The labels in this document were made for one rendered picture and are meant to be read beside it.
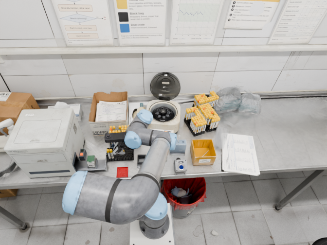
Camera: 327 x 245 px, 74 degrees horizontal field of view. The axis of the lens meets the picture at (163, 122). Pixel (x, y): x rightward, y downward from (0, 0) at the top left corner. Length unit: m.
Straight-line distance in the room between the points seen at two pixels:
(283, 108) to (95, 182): 1.65
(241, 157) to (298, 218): 1.19
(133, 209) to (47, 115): 0.89
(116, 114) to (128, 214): 1.07
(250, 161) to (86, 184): 1.11
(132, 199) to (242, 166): 0.98
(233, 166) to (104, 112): 0.95
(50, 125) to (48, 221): 1.24
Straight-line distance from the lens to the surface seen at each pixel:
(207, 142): 1.43
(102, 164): 1.37
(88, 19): 1.42
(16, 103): 1.71
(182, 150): 1.41
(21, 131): 1.34
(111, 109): 1.62
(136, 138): 0.91
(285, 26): 1.67
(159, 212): 0.98
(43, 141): 1.24
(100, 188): 0.60
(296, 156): 1.70
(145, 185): 0.62
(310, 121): 1.99
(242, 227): 2.29
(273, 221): 2.42
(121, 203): 0.59
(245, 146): 1.56
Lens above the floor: 2.07
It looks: 49 degrees down
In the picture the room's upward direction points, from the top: 3 degrees clockwise
